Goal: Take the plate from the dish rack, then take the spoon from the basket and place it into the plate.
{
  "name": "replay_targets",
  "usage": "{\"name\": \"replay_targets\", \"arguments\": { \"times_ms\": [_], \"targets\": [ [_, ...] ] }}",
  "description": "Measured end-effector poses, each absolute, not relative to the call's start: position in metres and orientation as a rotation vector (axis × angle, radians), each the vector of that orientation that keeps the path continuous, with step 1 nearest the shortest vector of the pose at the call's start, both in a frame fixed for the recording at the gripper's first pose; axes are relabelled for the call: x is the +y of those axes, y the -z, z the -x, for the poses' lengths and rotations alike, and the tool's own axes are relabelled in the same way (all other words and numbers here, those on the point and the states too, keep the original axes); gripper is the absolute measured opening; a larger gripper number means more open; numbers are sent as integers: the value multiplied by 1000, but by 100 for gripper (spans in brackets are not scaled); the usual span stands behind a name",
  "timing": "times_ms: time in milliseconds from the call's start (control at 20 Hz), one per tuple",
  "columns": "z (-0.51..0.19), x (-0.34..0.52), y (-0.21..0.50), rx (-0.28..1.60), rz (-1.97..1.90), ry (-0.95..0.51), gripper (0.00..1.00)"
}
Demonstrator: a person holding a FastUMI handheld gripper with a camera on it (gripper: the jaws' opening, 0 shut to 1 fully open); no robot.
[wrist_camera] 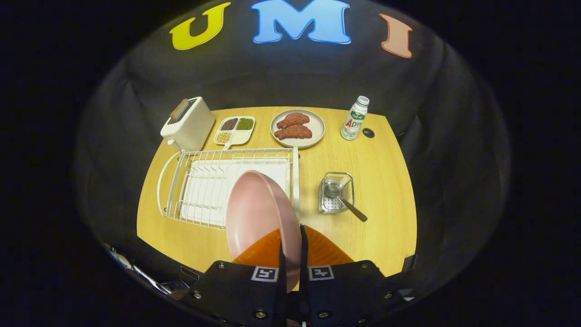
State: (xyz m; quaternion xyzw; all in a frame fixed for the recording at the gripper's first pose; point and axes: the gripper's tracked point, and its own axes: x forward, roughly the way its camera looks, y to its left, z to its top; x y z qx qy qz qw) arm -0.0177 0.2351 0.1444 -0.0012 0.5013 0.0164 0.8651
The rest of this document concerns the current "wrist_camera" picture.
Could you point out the white divided tray with beans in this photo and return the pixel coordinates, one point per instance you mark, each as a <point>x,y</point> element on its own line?
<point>236,136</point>

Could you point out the white drain tray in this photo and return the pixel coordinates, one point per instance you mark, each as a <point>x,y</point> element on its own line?
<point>209,190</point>

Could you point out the white toaster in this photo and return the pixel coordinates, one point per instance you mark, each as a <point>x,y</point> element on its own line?
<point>190,127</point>

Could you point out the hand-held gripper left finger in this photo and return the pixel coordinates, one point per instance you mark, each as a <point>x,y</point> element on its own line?
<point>236,295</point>

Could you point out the beige plate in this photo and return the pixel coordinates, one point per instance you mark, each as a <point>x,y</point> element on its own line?
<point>317,131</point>

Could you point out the toast slice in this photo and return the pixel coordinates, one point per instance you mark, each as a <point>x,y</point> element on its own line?
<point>179,110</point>

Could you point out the brown meat piece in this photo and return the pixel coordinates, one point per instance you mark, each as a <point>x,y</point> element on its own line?
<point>295,132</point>
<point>295,119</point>

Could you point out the pink plate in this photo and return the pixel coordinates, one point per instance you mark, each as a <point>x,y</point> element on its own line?
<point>258,213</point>

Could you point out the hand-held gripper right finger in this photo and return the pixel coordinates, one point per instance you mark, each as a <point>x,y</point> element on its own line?
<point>354,295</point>

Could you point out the white drink bottle green label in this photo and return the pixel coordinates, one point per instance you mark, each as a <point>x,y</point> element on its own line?
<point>354,122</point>

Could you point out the black backdrop cloth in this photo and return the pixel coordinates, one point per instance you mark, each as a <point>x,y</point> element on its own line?
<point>136,91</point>

